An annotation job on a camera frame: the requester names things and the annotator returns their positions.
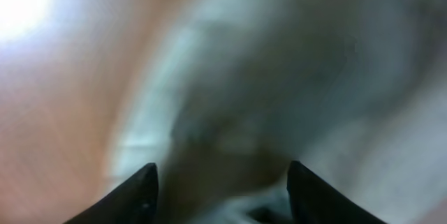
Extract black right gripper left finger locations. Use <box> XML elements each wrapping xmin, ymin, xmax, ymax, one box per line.
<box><xmin>64</xmin><ymin>163</ymin><xmax>159</xmax><ymax>224</ymax></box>

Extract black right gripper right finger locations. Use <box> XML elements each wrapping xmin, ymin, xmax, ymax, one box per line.
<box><xmin>287</xmin><ymin>160</ymin><xmax>385</xmax><ymax>224</ymax></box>

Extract khaki green shorts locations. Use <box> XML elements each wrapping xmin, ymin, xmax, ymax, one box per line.
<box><xmin>110</xmin><ymin>0</ymin><xmax>446</xmax><ymax>223</ymax></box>

